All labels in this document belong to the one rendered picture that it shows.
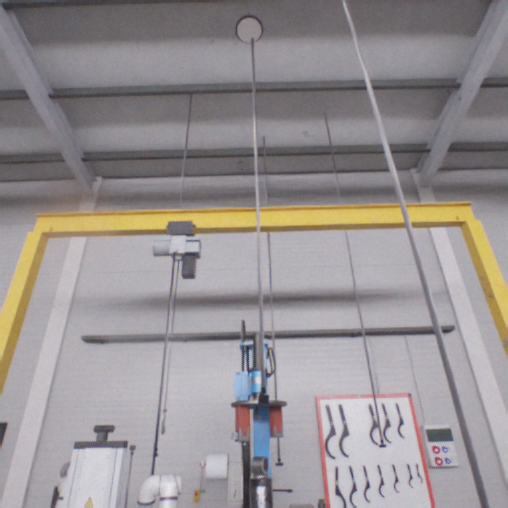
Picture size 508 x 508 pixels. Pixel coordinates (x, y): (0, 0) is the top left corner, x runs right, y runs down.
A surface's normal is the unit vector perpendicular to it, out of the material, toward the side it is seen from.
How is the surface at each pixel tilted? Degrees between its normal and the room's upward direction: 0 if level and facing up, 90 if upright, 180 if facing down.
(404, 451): 90
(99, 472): 90
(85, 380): 90
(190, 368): 90
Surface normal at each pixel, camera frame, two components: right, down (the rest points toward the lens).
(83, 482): -0.16, -0.48
